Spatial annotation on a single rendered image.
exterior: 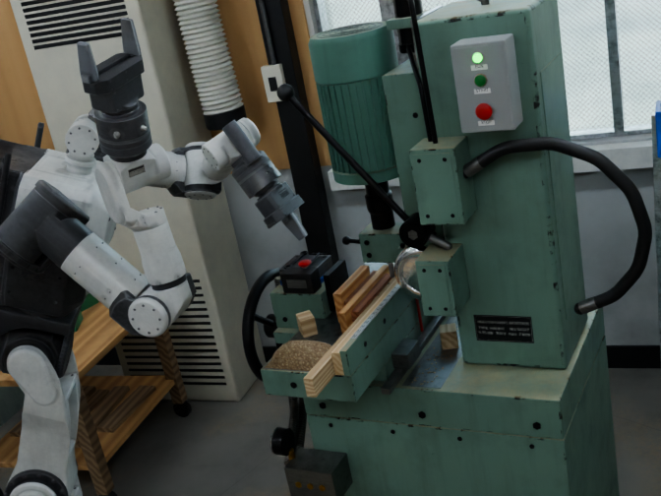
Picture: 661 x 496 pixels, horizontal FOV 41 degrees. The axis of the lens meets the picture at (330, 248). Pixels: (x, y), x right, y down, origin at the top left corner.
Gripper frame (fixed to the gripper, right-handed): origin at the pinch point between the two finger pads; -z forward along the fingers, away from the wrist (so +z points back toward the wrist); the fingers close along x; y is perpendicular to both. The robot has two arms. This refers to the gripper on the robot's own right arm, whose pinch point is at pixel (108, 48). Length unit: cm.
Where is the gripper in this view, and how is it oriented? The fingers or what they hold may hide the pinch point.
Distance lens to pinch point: 152.0
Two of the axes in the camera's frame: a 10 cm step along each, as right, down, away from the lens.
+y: 8.8, 2.5, -4.0
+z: 0.3, 8.1, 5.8
